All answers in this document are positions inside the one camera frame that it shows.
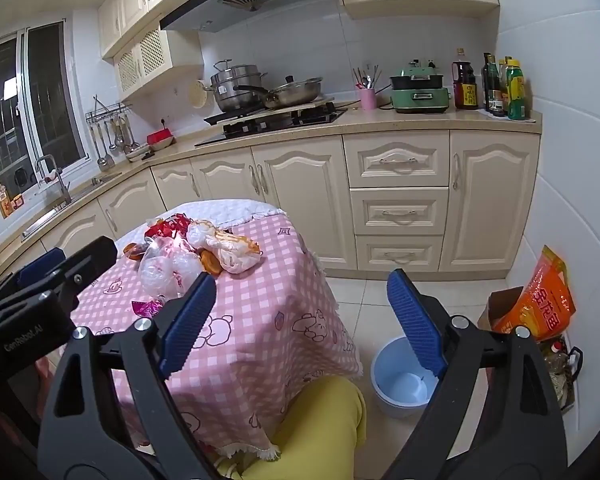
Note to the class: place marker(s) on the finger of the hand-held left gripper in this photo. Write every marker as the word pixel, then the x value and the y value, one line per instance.
pixel 40 263
pixel 92 257

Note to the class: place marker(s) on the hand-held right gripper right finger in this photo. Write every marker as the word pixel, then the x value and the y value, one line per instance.
pixel 415 325

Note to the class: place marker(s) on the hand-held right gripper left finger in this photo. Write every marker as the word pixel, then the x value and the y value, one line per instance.
pixel 187 325

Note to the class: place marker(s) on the light blue plastic bin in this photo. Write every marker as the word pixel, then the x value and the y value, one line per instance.
pixel 400 385

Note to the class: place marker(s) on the red checked snack wrapper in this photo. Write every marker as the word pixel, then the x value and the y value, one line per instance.
pixel 162 230

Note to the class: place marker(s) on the white orange-print plastic bag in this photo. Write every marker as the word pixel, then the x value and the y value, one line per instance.
pixel 230 252

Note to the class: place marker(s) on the round brown cookie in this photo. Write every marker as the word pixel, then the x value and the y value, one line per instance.
pixel 135 251

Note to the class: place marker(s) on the pink candy wrapper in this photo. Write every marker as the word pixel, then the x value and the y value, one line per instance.
pixel 147 306

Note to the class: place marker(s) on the clear plastic bag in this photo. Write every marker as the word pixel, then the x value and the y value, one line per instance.
pixel 165 270

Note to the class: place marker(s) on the golden bread bun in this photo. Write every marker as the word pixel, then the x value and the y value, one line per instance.
pixel 210 262

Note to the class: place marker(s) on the orange packet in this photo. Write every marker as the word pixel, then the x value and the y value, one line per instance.
pixel 2 202

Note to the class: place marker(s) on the steel faucet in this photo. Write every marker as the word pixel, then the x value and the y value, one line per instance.
pixel 62 190

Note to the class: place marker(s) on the pink checked tablecloth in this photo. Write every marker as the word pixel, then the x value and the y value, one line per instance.
pixel 260 310

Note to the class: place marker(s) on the brown cardboard box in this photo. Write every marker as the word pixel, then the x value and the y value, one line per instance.
pixel 500 305

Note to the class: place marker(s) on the rack of hanging utensils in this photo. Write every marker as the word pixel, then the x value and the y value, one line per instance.
pixel 106 161

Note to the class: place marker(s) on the orange rice bag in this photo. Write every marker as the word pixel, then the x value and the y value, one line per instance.
pixel 545 300

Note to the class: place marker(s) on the red box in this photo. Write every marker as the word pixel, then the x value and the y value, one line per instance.
pixel 160 137

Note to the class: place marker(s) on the clear cooking oil bottle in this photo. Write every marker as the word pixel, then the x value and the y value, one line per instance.
pixel 557 355

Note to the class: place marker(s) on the person's yellow trouser leg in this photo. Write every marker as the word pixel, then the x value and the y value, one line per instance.
pixel 300 435

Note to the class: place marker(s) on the black patterned tote bag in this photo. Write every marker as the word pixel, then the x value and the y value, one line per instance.
pixel 576 360

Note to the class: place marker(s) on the cream base cabinet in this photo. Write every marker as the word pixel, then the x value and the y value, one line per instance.
pixel 305 200

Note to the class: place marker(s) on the white framed window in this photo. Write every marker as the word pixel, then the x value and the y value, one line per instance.
pixel 50 90

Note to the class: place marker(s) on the round cream trivet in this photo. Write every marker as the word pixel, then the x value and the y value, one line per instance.
pixel 197 95

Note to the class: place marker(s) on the cream lattice door cabinet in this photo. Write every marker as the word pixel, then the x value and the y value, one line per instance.
pixel 150 57

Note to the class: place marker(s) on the steel steamer pot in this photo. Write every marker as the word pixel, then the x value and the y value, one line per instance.
pixel 235 87

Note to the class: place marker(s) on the black gas stove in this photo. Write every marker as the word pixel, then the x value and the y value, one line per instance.
pixel 280 122

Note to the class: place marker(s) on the green electric cooker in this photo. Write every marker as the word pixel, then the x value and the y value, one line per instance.
pixel 420 100

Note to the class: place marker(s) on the slim bottle yellow cap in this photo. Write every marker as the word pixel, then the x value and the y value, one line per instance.
pixel 504 105

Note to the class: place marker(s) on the dark sauce bottle red cap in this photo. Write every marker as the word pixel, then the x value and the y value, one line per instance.
pixel 465 90

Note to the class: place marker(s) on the dark glass bottle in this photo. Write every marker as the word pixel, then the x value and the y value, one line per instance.
pixel 492 90

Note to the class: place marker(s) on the green bottle yellow cap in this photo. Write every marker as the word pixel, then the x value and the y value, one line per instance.
pixel 517 95

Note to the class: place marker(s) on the steel frying pan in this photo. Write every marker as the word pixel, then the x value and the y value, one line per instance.
pixel 295 91

